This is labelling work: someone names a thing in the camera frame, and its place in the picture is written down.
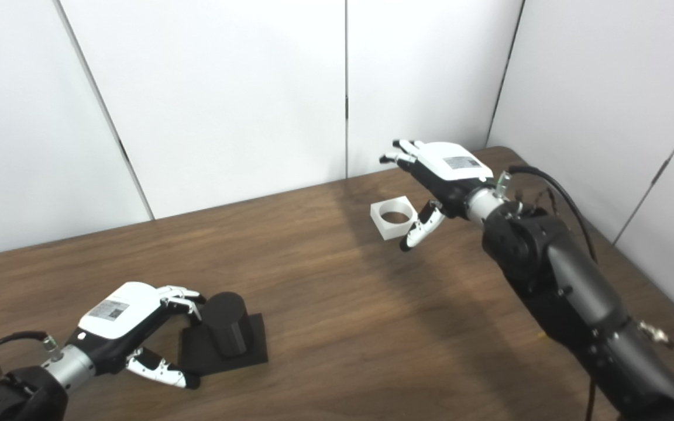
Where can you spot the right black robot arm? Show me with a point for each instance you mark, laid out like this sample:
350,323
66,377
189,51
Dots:
571,286

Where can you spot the black peg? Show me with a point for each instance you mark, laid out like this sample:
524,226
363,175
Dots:
229,327

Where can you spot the white square piece with hole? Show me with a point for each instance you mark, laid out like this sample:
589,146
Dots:
392,229

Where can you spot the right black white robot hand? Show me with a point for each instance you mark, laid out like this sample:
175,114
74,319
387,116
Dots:
451,169

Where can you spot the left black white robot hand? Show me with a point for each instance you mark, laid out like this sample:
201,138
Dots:
120,316

